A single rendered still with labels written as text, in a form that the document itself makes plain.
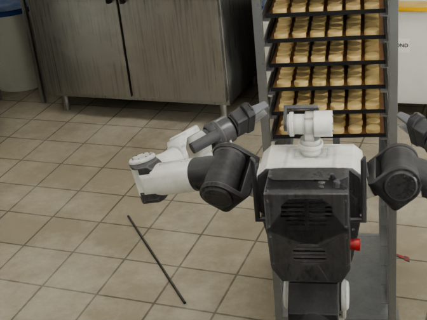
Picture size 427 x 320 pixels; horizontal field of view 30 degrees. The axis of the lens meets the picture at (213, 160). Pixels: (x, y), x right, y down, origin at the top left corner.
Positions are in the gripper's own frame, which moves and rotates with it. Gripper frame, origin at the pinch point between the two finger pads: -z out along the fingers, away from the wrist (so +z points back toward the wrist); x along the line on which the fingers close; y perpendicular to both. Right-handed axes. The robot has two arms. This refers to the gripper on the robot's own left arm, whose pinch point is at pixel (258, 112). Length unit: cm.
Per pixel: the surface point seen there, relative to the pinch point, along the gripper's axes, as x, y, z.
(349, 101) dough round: -29, 2, -43
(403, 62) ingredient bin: -187, 80, -177
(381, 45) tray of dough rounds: -19, 10, -62
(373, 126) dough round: -32, -11, -45
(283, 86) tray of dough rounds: -22.7, 16.3, -23.7
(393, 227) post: -60, -38, -39
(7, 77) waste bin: -299, 291, 19
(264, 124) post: -32.1, 11.3, -12.7
